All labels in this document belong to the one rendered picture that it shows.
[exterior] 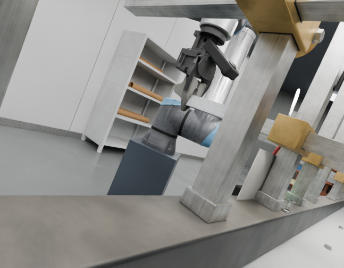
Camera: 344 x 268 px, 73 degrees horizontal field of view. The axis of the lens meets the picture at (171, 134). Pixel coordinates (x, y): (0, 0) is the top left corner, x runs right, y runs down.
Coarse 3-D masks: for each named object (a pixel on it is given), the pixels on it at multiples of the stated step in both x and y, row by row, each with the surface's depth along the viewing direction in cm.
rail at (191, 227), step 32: (192, 192) 27; (256, 192) 47; (288, 192) 66; (0, 224) 13; (32, 224) 14; (64, 224) 15; (96, 224) 17; (128, 224) 18; (160, 224) 21; (192, 224) 23; (224, 224) 27; (256, 224) 33; (288, 224) 50; (0, 256) 11; (32, 256) 12; (64, 256) 13; (96, 256) 14; (128, 256) 15; (160, 256) 17; (192, 256) 21; (224, 256) 28; (256, 256) 39
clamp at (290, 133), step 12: (276, 120) 41; (288, 120) 39; (300, 120) 38; (276, 132) 40; (288, 132) 39; (300, 132) 38; (312, 132) 42; (276, 144) 44; (288, 144) 39; (300, 144) 39
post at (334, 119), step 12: (336, 96) 63; (336, 108) 63; (324, 120) 64; (336, 120) 62; (324, 132) 63; (336, 132) 63; (312, 168) 64; (300, 180) 65; (312, 180) 64; (300, 192) 64
